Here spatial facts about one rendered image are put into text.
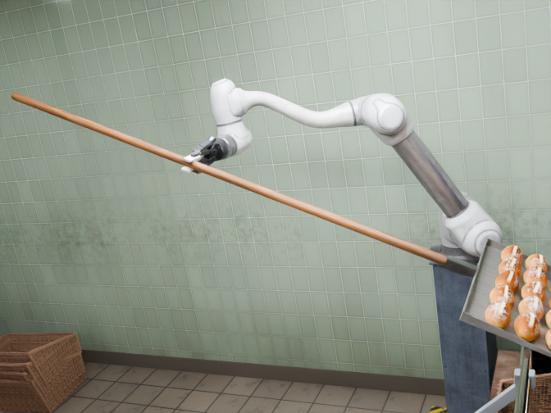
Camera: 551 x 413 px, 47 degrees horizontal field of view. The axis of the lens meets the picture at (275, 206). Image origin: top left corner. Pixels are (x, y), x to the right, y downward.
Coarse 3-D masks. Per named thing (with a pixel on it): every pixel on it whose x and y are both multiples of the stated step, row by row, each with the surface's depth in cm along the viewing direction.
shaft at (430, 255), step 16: (16, 96) 239; (48, 112) 235; (64, 112) 232; (96, 128) 228; (144, 144) 221; (176, 160) 218; (224, 176) 212; (256, 192) 209; (272, 192) 207; (304, 208) 203; (320, 208) 202; (336, 224) 200; (352, 224) 198; (384, 240) 195; (400, 240) 194; (432, 256) 190
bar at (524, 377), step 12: (528, 348) 159; (528, 360) 155; (516, 372) 151; (528, 372) 150; (516, 384) 151; (528, 384) 146; (504, 396) 153; (516, 396) 143; (528, 396) 142; (480, 408) 159; (492, 408) 156; (516, 408) 138; (528, 408) 138
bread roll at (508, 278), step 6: (510, 270) 185; (498, 276) 186; (504, 276) 183; (510, 276) 182; (516, 276) 183; (498, 282) 183; (504, 282) 181; (510, 282) 181; (516, 282) 182; (516, 288) 182
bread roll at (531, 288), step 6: (528, 282) 184; (534, 282) 182; (522, 288) 183; (528, 288) 180; (534, 288) 179; (540, 288) 179; (522, 294) 181; (528, 294) 179; (534, 294) 178; (540, 294) 179; (540, 300) 179
